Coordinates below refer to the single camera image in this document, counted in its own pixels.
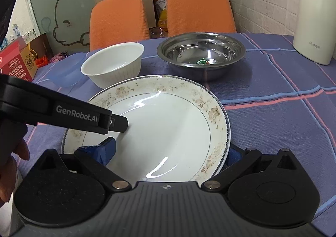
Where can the white floral rim plate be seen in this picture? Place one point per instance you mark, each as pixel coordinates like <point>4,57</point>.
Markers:
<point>170,126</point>

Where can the pink cloth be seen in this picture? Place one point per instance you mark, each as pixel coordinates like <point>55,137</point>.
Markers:
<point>59,57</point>

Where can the cat outline glass decal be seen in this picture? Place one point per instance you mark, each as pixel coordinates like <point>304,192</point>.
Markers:
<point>69,24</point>

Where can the stainless steel bowl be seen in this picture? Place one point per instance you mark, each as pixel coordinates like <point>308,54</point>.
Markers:
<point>183,50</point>

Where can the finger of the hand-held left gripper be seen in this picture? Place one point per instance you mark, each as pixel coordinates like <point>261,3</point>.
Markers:
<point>119,124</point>

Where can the white ribbed bowl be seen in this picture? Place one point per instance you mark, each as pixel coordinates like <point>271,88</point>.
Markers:
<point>113,65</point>

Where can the translucent blue plastic bowl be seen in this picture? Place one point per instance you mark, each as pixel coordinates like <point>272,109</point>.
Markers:
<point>68,71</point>

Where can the white thermos jug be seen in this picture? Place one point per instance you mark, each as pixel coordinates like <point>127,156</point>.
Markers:
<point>315,16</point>

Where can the brown and orange box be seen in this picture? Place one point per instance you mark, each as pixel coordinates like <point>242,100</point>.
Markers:
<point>39,48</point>

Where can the orange plastic item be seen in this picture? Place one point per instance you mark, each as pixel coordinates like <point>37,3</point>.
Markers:
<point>41,61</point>

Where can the orange mesh chair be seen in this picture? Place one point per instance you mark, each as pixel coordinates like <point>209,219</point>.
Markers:
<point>118,21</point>
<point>199,11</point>

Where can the purple plaid tablecloth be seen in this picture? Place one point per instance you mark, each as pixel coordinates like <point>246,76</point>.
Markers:
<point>275,121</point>

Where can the red cracker box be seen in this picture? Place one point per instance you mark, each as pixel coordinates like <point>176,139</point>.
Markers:
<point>15,61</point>

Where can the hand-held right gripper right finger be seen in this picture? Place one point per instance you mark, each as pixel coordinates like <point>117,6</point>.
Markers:
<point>234,157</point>

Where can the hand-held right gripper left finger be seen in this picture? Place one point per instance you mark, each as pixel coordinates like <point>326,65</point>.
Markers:
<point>106,150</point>

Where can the person's left hand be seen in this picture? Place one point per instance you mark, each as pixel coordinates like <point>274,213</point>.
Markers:
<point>22,151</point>

